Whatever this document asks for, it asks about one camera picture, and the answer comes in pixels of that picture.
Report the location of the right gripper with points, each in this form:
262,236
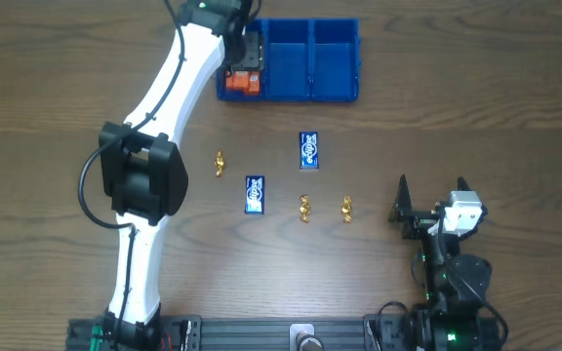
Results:
415,225

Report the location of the gold candy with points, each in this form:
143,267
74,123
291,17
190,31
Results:
220,163
347,208
304,208

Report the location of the blue candy pack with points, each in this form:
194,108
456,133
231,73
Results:
309,151
254,195

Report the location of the orange candy box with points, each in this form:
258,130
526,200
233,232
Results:
236,82
254,84

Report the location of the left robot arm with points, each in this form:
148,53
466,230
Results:
183,83

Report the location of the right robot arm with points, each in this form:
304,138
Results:
466,278

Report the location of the blue tray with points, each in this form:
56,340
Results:
334,63

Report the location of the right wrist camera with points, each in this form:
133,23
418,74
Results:
461,212

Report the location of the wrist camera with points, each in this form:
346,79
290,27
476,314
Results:
253,51
461,212

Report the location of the mounting rail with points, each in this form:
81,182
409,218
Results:
252,336

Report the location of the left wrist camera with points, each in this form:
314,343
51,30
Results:
253,51

